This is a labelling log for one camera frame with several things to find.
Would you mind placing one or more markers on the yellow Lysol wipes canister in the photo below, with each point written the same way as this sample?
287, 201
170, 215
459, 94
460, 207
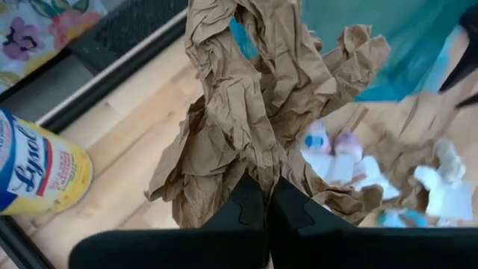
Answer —
41, 168

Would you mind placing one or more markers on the purple wad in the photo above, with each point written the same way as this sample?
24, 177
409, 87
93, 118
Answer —
348, 143

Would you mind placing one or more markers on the white floral cloth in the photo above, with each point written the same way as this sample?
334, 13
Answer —
33, 33

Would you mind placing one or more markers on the white wad with blue spot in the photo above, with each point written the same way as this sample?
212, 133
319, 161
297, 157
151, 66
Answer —
315, 141

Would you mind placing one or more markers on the long brown paper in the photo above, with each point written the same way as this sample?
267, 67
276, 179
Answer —
403, 157

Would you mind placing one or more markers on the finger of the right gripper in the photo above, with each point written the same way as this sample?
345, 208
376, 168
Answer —
471, 56
471, 101

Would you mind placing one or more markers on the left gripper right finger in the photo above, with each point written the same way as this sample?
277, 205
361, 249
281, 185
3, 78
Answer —
336, 250

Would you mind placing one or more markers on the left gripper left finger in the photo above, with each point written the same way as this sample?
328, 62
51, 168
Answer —
224, 246

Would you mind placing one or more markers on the teal trash bag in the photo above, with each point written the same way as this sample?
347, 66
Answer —
392, 45

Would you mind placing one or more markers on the black floor mat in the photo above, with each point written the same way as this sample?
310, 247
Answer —
130, 26

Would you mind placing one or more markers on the large brown paper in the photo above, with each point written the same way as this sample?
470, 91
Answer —
242, 112

